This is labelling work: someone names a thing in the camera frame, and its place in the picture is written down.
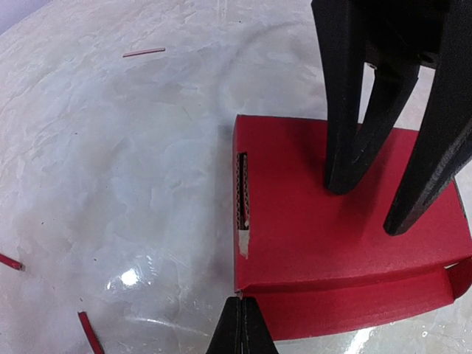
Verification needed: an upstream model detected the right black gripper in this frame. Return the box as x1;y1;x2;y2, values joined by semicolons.
311;1;471;235

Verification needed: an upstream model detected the red paper box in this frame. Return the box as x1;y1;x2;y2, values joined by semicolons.
233;115;471;341

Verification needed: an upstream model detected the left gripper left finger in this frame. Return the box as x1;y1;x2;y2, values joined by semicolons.
206;296;242;354

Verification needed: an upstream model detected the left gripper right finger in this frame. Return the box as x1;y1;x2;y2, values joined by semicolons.
240;297;279;354

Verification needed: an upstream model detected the torn red paper scrap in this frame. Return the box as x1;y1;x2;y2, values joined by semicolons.
77;311;105;354

